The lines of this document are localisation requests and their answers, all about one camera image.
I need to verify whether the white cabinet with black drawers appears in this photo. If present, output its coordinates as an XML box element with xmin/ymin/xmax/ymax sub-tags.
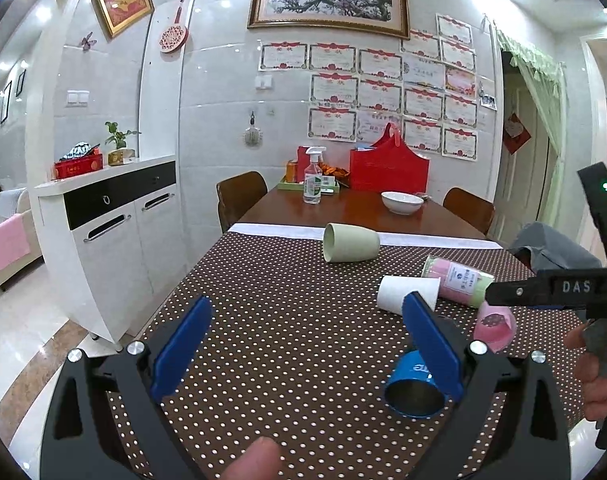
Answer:
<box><xmin>33</xmin><ymin>155</ymin><xmax>186</xmax><ymax>345</ymax></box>

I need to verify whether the white bowl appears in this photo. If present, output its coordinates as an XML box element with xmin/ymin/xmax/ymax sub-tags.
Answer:
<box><xmin>381</xmin><ymin>191</ymin><xmax>425</xmax><ymax>216</ymax></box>

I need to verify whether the pink blanket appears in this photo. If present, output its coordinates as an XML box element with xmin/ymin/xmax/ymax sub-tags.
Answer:
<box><xmin>0</xmin><ymin>213</ymin><xmax>33</xmax><ymax>279</ymax></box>

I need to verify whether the patterned cloth bundle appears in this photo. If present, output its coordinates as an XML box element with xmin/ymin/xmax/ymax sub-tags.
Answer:
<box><xmin>66</xmin><ymin>141</ymin><xmax>102</xmax><ymax>161</ymax></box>

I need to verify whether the brown wooden chair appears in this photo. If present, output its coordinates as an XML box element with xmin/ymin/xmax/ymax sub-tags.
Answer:
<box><xmin>216</xmin><ymin>171</ymin><xmax>269</xmax><ymax>234</ymax></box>
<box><xmin>442</xmin><ymin>187</ymin><xmax>496</xmax><ymax>236</ymax></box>

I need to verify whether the red gift bag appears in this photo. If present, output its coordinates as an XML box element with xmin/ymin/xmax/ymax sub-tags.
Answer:
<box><xmin>349</xmin><ymin>122</ymin><xmax>431</xmax><ymax>194</ymax></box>

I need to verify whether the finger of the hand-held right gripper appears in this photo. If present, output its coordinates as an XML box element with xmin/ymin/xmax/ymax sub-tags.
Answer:
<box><xmin>485</xmin><ymin>266</ymin><xmax>607</xmax><ymax>311</ymax></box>

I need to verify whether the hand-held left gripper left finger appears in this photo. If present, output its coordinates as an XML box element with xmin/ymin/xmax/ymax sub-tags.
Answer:
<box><xmin>39</xmin><ymin>296</ymin><xmax>219</xmax><ymax>480</ymax></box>

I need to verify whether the green tray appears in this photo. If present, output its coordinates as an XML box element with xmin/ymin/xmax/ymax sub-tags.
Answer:
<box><xmin>277</xmin><ymin>176</ymin><xmax>341</xmax><ymax>195</ymax></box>

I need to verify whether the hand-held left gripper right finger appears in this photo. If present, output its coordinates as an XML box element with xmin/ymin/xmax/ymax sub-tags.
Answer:
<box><xmin>402</xmin><ymin>290</ymin><xmax>572</xmax><ymax>480</ymax></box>

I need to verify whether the orange snack packet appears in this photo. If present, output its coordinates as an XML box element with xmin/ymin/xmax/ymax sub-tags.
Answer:
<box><xmin>318</xmin><ymin>161</ymin><xmax>351</xmax><ymax>180</ymax></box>

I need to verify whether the grey jacket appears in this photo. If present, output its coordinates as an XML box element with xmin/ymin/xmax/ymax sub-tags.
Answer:
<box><xmin>508</xmin><ymin>222</ymin><xmax>604</xmax><ymax>276</ymax></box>

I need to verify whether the beige sofa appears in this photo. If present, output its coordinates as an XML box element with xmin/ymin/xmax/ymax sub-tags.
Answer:
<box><xmin>0</xmin><ymin>187</ymin><xmax>44</xmax><ymax>291</ymax></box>

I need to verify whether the red tissue box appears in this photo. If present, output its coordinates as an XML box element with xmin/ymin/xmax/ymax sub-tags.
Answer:
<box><xmin>53</xmin><ymin>155</ymin><xmax>104</xmax><ymax>180</ymax></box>

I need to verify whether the blue metal cup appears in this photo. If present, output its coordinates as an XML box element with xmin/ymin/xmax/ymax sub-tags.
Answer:
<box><xmin>383</xmin><ymin>350</ymin><xmax>459</xmax><ymax>418</ymax></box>

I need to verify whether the wooden dining table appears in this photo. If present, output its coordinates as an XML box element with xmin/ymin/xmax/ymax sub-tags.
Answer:
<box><xmin>236</xmin><ymin>182</ymin><xmax>487</xmax><ymax>240</ymax></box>

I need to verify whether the group of wall certificates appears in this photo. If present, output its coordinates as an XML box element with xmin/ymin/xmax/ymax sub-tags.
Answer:
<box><xmin>257</xmin><ymin>12</ymin><xmax>479</xmax><ymax>161</ymax></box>

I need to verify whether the red door decoration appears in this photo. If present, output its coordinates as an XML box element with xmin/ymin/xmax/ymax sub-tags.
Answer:
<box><xmin>502</xmin><ymin>112</ymin><xmax>531</xmax><ymax>155</ymax></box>

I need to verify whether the white door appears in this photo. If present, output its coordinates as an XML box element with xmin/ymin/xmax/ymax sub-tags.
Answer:
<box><xmin>493</xmin><ymin>52</ymin><xmax>554</xmax><ymax>234</ymax></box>

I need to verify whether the white paper cup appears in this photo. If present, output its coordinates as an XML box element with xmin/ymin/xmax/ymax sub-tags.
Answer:
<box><xmin>376</xmin><ymin>275</ymin><xmax>441</xmax><ymax>316</ymax></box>

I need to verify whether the pale green cup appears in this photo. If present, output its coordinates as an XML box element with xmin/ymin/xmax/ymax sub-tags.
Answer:
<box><xmin>323</xmin><ymin>223</ymin><xmax>382</xmax><ymax>265</ymax></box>

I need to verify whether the brown polka dot tablecloth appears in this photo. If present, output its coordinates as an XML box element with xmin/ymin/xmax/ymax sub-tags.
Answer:
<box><xmin>108</xmin><ymin>222</ymin><xmax>591</xmax><ymax>480</ymax></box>

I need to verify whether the pale green door curtain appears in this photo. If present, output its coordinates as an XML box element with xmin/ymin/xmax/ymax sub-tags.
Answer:
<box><xmin>493</xmin><ymin>22</ymin><xmax>568</xmax><ymax>241</ymax></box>

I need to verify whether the round red wall ornament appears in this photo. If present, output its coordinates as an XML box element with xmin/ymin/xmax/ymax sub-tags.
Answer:
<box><xmin>158</xmin><ymin>0</ymin><xmax>189</xmax><ymax>55</ymax></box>

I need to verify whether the small pink cup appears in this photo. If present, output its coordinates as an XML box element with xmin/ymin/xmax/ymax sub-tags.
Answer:
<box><xmin>473</xmin><ymin>305</ymin><xmax>518</xmax><ymax>354</ymax></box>

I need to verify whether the hanging round brush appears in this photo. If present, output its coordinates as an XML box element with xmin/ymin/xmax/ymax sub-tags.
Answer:
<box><xmin>244</xmin><ymin>111</ymin><xmax>262</xmax><ymax>146</ymax></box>

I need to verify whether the person's left hand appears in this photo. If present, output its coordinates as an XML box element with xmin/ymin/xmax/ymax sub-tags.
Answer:
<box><xmin>218</xmin><ymin>436</ymin><xmax>284</xmax><ymax>480</ymax></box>

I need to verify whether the potted green plant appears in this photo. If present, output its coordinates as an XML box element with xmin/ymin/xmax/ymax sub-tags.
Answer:
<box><xmin>104</xmin><ymin>121</ymin><xmax>142</xmax><ymax>167</ymax></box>

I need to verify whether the pink and green labelled cup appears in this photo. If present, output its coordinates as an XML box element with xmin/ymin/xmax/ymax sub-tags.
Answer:
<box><xmin>422</xmin><ymin>255</ymin><xmax>495</xmax><ymax>310</ymax></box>

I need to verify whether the clear spray bottle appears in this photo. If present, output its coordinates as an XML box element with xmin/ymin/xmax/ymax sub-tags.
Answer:
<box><xmin>303</xmin><ymin>146</ymin><xmax>328</xmax><ymax>205</ymax></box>

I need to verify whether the person's right hand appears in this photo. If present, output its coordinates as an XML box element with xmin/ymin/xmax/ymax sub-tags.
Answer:
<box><xmin>565</xmin><ymin>322</ymin><xmax>607</xmax><ymax>423</ymax></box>

